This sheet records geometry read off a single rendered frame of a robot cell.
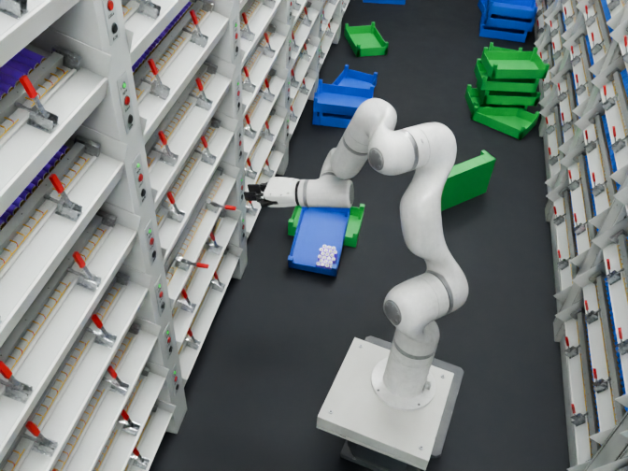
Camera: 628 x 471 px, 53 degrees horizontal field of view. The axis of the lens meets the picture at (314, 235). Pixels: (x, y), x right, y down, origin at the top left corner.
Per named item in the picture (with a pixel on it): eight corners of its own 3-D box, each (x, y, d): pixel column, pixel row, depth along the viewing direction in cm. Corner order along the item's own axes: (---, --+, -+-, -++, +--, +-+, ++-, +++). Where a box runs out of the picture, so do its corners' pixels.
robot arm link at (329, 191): (309, 171, 192) (304, 195, 187) (352, 171, 188) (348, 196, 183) (315, 189, 199) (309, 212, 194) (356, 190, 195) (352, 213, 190)
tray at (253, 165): (281, 125, 287) (291, 102, 277) (242, 211, 244) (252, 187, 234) (239, 107, 285) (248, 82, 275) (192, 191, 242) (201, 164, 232)
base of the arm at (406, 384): (440, 370, 192) (455, 329, 180) (427, 420, 178) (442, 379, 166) (380, 349, 196) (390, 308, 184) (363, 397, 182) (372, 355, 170)
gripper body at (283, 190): (305, 173, 194) (270, 173, 197) (296, 193, 187) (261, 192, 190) (308, 192, 199) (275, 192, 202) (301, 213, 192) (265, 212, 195)
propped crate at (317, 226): (335, 277, 260) (336, 268, 253) (288, 267, 262) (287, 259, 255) (349, 213, 273) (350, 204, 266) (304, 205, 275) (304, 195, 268)
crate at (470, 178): (486, 192, 305) (474, 183, 309) (496, 158, 291) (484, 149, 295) (437, 212, 292) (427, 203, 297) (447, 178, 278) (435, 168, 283)
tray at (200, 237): (233, 187, 224) (240, 168, 217) (168, 319, 180) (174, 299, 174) (179, 164, 222) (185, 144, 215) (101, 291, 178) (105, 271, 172)
